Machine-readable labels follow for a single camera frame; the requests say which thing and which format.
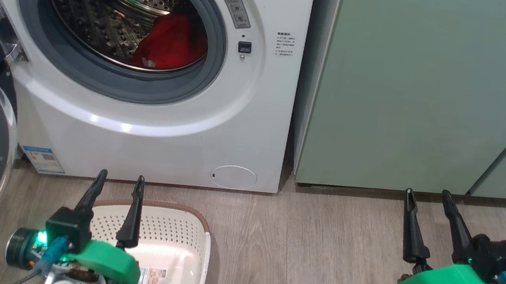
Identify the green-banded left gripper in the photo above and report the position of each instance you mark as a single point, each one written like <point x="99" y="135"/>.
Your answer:
<point x="106" y="261"/>

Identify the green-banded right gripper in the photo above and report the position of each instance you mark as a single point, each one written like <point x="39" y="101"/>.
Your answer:
<point x="446" y="283"/>

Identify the red garment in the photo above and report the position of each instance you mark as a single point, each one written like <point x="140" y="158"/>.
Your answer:
<point x="179" y="38"/>
<point x="149" y="51"/>

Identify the white front-load washing machine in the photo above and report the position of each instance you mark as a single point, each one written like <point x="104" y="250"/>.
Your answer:
<point x="162" y="141"/>

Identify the steel perforated washer drum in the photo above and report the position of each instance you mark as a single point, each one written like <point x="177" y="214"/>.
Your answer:
<point x="96" y="14"/>

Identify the metal washer door hinge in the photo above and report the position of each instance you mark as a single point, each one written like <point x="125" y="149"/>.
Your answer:
<point x="3" y="30"/>

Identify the black door latch socket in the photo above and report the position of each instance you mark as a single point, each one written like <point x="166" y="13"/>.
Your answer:
<point x="244" y="47"/>

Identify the cream perforated laundry basket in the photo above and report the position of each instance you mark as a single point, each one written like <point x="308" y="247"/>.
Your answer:
<point x="176" y="233"/>

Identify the white basket product label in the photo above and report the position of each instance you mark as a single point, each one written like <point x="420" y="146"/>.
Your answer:
<point x="151" y="280"/>

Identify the blue energy label sticker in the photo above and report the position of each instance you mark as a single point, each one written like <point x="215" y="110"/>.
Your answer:
<point x="43" y="159"/>

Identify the round white filter cover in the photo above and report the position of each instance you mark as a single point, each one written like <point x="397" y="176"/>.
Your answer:
<point x="233" y="177"/>

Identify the wide green cabinet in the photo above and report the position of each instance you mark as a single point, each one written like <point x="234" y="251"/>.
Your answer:
<point x="407" y="83"/>

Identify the grey warning sticker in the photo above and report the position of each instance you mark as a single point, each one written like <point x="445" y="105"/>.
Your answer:
<point x="233" y="5"/>

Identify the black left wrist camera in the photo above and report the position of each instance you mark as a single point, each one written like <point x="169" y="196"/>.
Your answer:
<point x="69" y="228"/>

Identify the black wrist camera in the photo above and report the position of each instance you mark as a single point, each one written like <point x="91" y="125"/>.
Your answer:
<point x="499" y="258"/>
<point x="69" y="228"/>

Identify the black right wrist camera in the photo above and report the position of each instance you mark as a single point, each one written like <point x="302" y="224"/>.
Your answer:
<point x="499" y="258"/>

